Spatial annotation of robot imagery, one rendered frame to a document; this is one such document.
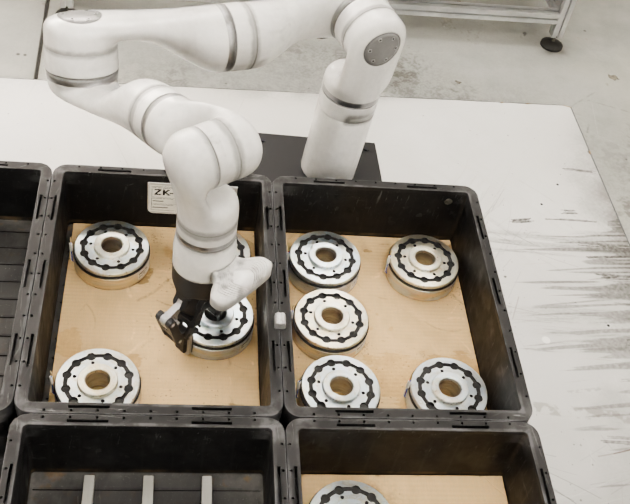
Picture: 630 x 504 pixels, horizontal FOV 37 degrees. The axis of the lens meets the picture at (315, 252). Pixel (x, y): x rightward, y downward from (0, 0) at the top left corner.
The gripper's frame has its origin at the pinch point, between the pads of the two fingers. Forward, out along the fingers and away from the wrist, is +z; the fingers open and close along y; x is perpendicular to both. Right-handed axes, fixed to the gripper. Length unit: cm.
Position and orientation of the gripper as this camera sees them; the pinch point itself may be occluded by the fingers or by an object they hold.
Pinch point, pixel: (198, 331)
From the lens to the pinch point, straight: 125.0
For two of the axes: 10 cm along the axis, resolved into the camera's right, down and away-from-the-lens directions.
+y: -6.4, 5.0, -5.8
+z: -1.4, 6.7, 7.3
